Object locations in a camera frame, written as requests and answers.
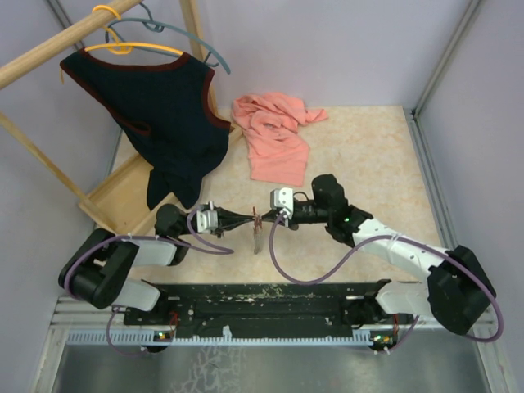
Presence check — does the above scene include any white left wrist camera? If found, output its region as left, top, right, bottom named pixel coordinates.
left=196, top=201, right=219, bottom=233

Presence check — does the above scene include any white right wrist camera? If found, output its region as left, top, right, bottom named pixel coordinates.
left=270, top=187, right=294, bottom=219

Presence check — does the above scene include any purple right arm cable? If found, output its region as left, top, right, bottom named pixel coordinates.
left=269, top=215, right=504, bottom=354

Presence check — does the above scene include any pink cloth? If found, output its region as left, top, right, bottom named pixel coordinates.
left=232, top=93, right=328, bottom=187

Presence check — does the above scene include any grey-blue clothes hanger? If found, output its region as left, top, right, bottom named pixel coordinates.
left=104, top=1, right=232, bottom=75

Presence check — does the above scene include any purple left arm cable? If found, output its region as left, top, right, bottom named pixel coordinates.
left=65, top=210, right=235, bottom=358

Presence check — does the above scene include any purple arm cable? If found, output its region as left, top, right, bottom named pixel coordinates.
left=65, top=210, right=235, bottom=358
left=269, top=215, right=504, bottom=354

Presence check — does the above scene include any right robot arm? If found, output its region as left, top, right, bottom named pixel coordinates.
left=264, top=174, right=496, bottom=336

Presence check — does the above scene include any yellow clothes hanger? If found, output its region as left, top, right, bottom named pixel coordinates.
left=60, top=3, right=185, bottom=85

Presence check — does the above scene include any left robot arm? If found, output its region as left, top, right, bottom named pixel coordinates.
left=58, top=203, right=261, bottom=325

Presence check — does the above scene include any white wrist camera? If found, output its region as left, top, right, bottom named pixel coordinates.
left=270, top=187, right=294, bottom=219
left=196, top=201, right=219, bottom=233

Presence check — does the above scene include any dark navy vest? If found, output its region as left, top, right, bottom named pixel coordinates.
left=60, top=50, right=231, bottom=209

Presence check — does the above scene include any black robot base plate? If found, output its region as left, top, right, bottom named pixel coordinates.
left=124, top=280, right=394, bottom=339

